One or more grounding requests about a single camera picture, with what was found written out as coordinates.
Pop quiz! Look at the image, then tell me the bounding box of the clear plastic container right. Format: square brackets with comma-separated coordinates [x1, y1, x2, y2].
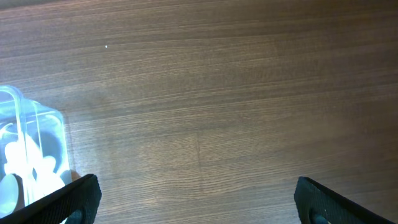
[1, 85, 72, 213]

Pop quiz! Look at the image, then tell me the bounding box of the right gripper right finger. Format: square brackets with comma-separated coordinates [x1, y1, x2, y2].
[294, 177, 392, 224]

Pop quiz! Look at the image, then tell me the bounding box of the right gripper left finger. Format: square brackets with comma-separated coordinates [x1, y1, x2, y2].
[1, 174, 102, 224]

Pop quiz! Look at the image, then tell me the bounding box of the white plastic spoon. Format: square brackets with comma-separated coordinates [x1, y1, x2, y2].
[34, 156, 65, 196]
[0, 174, 19, 218]
[4, 135, 42, 203]

